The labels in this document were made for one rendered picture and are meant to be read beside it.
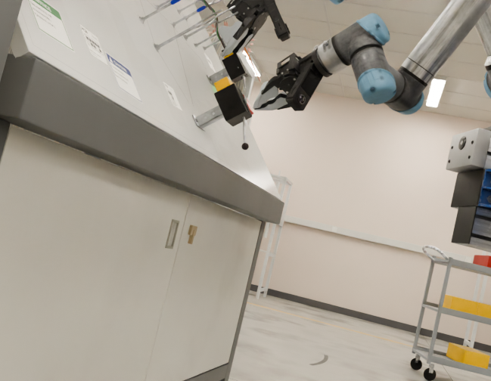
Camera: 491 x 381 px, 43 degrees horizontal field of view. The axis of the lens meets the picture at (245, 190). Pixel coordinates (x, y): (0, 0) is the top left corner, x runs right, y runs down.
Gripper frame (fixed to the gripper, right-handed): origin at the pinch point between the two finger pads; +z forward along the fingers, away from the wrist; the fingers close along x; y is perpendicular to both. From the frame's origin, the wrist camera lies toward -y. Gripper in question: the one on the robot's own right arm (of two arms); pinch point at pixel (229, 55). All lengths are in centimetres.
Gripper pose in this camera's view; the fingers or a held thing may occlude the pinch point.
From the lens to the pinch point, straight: 157.7
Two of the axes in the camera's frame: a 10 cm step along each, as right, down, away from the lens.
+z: -6.2, 7.7, 1.3
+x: -2.1, 0.0, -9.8
